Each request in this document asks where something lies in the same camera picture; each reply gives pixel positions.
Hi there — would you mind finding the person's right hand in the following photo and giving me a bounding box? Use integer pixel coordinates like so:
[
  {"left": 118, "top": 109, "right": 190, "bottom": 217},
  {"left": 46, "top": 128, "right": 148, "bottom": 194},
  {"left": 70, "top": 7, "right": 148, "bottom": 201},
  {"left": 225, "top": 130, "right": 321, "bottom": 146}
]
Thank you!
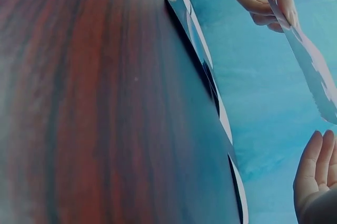
[{"left": 293, "top": 128, "right": 337, "bottom": 224}]

